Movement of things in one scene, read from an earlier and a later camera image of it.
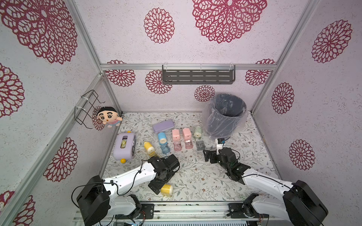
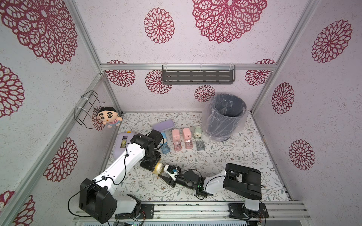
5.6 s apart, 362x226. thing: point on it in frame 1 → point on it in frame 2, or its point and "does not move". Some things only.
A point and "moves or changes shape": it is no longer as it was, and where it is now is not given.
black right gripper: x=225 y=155 → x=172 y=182
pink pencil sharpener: x=176 y=135 does not move
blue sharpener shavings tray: x=165 y=149 does not move
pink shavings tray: x=177 y=146 does not move
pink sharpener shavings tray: x=188 y=144 does not move
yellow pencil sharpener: x=167 y=190 moves or changes shape
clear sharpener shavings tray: x=200 y=145 does not move
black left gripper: x=156 y=187 → x=150 y=167
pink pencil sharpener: x=187 y=133 does not move
